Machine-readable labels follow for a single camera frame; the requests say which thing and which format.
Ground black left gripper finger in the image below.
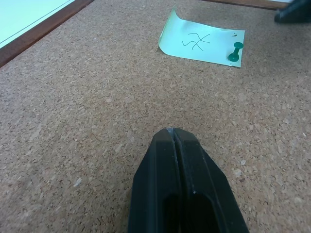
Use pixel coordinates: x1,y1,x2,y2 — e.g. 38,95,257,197
274,0,311,24
173,128,250,233
128,128,182,233

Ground green sticky note with scribble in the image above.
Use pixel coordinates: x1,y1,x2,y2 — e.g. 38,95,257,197
158,5,245,68

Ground cork board with wooden frame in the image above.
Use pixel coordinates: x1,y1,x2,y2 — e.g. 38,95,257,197
0,0,311,233

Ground green pushpin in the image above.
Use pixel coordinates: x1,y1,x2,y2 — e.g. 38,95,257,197
227,42,244,62

